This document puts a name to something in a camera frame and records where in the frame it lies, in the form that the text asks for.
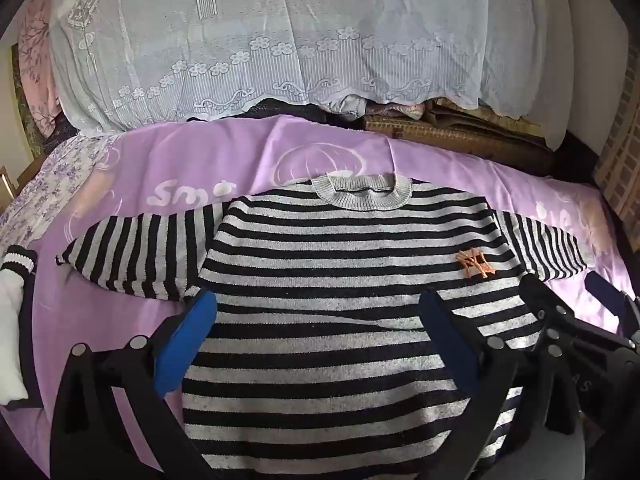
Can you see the beige checked curtain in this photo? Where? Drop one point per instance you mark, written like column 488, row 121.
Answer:
column 620, row 170

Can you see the wooden chair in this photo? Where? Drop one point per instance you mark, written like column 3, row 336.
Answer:
column 10, row 185

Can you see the brown woven mat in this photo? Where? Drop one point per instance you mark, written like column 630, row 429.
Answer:
column 450, row 135

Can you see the white lace cloth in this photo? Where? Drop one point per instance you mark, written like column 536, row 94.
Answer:
column 300, row 35

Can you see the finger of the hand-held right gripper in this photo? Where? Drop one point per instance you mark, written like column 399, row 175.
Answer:
column 540, row 300
column 602, row 290

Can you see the grey crumpled cloth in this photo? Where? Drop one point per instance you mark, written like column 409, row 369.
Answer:
column 347, row 107

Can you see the dark cloth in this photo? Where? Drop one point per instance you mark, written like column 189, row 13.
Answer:
column 280, row 110

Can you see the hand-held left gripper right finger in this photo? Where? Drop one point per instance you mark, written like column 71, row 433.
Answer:
column 442, row 340

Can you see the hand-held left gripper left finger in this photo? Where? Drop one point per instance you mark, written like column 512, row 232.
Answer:
column 190, row 340

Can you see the white purple floral sheet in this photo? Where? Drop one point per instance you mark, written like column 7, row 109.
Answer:
column 55, row 180

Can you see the black grey striped sweater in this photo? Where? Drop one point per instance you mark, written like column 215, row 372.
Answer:
column 325, row 260

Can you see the purple printed blanket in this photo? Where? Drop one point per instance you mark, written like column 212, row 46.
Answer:
column 350, row 155

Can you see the white garment with black trim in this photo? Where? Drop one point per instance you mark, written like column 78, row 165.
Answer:
column 10, row 335

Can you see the pink floral cloth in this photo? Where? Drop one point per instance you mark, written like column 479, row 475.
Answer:
column 40, row 60

